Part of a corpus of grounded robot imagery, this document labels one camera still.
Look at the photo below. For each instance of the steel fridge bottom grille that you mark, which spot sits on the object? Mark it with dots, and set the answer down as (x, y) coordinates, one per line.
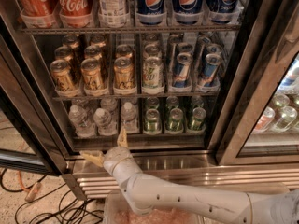
(88, 181)

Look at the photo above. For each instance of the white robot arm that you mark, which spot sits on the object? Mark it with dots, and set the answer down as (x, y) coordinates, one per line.
(146, 192)

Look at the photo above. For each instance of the green can front middle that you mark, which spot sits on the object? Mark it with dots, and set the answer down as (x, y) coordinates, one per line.
(175, 120)

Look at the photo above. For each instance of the left blue Pepsi can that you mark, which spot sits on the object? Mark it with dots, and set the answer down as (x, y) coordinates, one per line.
(150, 2)

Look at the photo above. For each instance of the white labelled can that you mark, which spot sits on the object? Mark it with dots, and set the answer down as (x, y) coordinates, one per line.
(112, 2)

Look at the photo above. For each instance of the gold can front right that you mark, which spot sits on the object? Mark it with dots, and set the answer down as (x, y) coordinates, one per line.
(124, 73)

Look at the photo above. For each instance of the gold can front middle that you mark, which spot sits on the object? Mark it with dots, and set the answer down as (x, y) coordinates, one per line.
(92, 76)

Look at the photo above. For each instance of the right red Coca-Cola can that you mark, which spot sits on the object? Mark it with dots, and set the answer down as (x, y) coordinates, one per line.
(75, 2)

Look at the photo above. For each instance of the left Red Bull can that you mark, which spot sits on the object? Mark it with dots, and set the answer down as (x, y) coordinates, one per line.
(181, 70)

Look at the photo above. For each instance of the orange extension cord plug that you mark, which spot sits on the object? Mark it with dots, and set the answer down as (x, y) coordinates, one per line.
(33, 192)

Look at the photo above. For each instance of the right fridge glass door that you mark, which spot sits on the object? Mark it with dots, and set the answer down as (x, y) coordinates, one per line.
(260, 130)

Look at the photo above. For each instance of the open fridge glass door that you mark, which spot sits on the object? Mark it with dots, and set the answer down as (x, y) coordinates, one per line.
(24, 98)

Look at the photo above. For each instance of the gold can front left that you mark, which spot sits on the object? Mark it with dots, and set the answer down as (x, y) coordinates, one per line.
(62, 75)

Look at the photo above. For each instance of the green white 7up can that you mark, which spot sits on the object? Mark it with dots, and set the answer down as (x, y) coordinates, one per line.
(152, 73)

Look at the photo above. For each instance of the left clear plastic bin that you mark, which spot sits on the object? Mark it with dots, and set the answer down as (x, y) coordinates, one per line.
(118, 211)

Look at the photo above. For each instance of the red bull can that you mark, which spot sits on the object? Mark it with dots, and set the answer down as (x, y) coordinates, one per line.
(211, 64)
(181, 70)

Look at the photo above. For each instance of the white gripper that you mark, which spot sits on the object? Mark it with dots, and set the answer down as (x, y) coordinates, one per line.
(114, 159)

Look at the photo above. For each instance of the green can front left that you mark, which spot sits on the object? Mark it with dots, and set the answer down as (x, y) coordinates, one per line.
(152, 123)

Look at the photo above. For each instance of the right Red Bull can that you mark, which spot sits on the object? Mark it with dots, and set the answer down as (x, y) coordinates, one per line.
(211, 64)

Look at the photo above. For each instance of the green can front right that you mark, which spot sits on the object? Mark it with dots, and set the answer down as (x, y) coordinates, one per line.
(197, 119)

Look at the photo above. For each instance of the gold can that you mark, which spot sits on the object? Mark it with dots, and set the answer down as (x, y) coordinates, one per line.
(62, 75)
(92, 76)
(124, 73)

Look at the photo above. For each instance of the clear water bottle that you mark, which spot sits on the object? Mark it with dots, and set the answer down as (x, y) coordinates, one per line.
(79, 118)
(106, 125)
(129, 119)

